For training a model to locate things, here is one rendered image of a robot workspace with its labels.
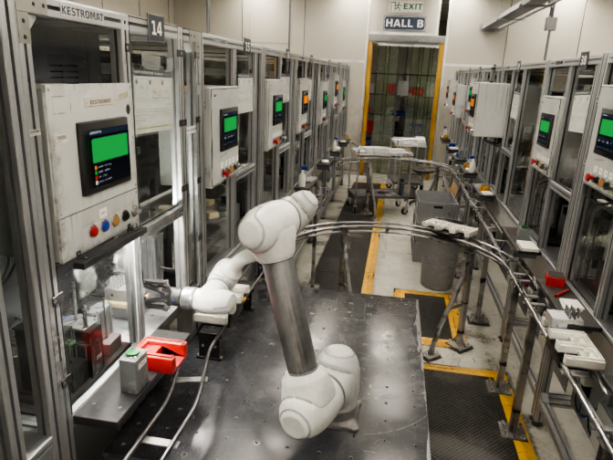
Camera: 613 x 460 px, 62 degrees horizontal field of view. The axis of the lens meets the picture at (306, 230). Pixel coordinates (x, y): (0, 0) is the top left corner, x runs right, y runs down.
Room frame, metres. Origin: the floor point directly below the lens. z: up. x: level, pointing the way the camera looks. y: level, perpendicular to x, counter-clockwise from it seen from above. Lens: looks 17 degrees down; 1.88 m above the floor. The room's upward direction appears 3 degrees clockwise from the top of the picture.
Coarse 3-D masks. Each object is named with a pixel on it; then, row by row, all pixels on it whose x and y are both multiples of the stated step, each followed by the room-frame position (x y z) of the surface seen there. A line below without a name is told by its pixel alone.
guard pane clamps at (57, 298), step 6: (126, 48) 1.66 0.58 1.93; (132, 48) 1.70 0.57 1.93; (180, 54) 2.07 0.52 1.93; (198, 54) 2.25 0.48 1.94; (180, 120) 2.05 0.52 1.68; (186, 120) 2.11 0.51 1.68; (198, 120) 2.24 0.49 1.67; (180, 126) 2.05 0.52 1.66; (198, 180) 2.23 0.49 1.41; (186, 186) 2.09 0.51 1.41; (198, 240) 2.22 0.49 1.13; (60, 294) 1.25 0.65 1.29; (54, 300) 1.22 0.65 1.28; (60, 300) 1.24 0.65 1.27; (54, 306) 1.22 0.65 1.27; (66, 378) 1.23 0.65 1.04; (66, 384) 1.23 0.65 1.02
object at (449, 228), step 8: (424, 224) 3.58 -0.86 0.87; (432, 224) 3.62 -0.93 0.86; (440, 224) 3.55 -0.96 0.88; (448, 224) 3.59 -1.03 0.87; (456, 224) 3.56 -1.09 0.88; (432, 232) 3.54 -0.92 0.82; (440, 232) 3.51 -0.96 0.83; (448, 232) 3.51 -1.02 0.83; (456, 232) 3.44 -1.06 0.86; (464, 232) 3.38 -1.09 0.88; (472, 232) 3.39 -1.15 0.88
